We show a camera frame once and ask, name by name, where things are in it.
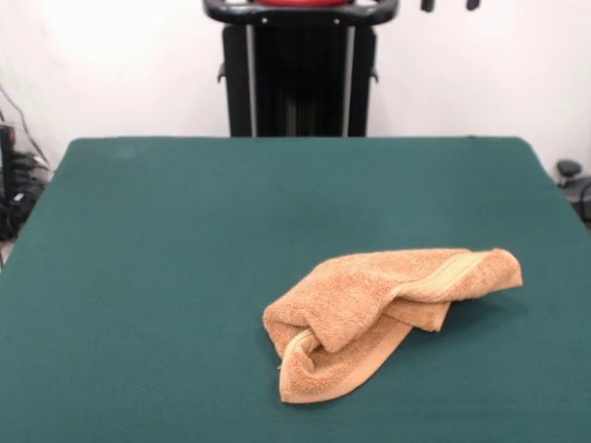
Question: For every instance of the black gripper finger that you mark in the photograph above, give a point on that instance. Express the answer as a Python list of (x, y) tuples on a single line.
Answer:
[(427, 4), (472, 3)]

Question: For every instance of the orange terry towel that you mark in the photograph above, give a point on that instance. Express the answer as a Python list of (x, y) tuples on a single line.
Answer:
[(351, 295)]

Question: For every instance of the black office chair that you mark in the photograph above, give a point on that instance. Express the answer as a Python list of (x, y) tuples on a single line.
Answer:
[(569, 168)]

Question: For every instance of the dark green table cloth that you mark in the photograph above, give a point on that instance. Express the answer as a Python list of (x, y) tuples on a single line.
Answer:
[(92, 277)]

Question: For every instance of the black electronics box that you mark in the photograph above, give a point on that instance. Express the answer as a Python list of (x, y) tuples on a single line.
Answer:
[(7, 147)]

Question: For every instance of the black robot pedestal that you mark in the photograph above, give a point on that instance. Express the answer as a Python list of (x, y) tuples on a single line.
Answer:
[(300, 69)]

